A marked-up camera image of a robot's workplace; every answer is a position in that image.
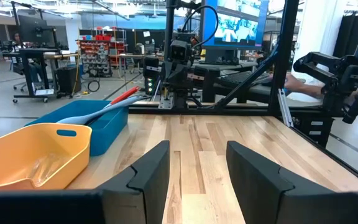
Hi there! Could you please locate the orange plastic bin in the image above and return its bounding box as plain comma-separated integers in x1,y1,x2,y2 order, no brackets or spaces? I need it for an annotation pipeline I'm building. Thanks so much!
0,123,93,191

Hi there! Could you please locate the black desk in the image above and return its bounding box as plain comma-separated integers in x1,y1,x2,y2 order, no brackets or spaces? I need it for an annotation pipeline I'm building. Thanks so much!
194,60,281,105

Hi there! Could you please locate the black drawer unit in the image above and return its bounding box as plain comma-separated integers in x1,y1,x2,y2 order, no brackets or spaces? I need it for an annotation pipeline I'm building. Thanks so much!
290,115,336,147

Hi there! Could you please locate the person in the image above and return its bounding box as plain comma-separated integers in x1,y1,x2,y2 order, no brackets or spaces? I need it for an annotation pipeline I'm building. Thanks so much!
10,32,24,52

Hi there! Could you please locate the black partition panel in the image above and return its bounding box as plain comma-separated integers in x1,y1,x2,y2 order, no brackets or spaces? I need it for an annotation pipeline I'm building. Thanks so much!
333,11,358,60

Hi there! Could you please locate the blue spatula clear handle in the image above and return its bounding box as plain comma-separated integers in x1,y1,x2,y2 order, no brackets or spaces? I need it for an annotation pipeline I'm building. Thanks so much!
26,151,73,187

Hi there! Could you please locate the black keyboard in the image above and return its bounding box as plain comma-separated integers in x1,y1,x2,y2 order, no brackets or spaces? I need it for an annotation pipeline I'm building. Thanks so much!
221,70,273,90

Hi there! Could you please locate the black waste bin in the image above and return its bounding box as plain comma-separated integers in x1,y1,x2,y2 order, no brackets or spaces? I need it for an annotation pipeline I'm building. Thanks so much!
55,64,82,96

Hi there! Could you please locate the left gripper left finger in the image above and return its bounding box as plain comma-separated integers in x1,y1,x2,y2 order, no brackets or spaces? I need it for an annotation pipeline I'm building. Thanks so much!
95,139,171,224

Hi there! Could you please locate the shelf with red bins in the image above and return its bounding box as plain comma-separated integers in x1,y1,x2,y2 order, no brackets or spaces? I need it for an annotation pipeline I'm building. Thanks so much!
76,28,127,78

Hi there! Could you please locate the large desk monitor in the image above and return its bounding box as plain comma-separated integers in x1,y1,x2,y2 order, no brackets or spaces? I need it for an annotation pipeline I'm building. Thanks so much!
201,0,270,65

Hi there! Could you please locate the red spoon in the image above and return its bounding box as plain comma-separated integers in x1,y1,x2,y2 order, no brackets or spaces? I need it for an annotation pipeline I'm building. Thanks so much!
104,86,141,108

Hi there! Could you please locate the black monitor on cart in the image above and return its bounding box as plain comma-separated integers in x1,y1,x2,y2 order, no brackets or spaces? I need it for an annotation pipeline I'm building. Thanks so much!
17,14,48,45

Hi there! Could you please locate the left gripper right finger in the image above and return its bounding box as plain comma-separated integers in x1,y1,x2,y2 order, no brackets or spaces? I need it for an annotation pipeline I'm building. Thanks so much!
226,140,358,224

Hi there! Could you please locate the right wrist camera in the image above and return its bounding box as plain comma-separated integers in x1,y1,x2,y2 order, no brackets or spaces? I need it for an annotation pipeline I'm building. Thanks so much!
169,39,194,62

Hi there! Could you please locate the black cart table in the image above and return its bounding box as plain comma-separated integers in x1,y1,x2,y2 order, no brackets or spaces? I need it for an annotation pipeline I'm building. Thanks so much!
2,46,81,104

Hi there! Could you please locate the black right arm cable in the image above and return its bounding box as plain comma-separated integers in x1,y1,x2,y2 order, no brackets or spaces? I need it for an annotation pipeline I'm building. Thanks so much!
181,5,219,49

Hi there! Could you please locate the black aluminium table frame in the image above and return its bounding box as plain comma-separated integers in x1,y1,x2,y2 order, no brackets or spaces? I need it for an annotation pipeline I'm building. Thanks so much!
128,0,358,191

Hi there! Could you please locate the person's hand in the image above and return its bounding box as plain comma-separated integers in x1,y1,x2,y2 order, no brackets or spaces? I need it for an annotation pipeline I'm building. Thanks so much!
283,73,325,98

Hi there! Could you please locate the grey-blue silicone spoon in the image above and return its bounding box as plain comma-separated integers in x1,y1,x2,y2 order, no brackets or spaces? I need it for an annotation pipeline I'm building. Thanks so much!
56,95,150,125

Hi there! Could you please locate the blue plastic bin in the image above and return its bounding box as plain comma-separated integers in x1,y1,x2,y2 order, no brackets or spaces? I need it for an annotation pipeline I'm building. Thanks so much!
25,99,129,156

